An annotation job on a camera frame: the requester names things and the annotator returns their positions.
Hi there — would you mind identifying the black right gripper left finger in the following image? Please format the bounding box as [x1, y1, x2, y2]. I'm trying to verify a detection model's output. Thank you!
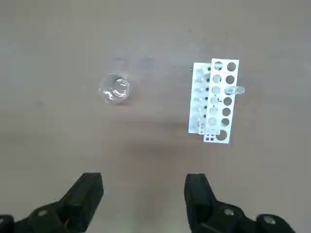
[0, 172, 104, 233]

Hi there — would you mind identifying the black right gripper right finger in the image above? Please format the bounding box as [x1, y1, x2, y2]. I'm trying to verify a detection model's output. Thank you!
[184, 173, 296, 233]

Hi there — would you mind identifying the clear glass test tube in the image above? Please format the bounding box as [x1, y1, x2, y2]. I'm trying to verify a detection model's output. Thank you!
[224, 85, 245, 96]

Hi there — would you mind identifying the small clear glass beaker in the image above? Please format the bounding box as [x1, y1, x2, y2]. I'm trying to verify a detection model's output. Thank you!
[99, 72, 133, 106]

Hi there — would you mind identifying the white test tube rack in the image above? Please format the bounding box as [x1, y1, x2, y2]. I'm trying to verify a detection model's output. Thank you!
[188, 58, 241, 143]

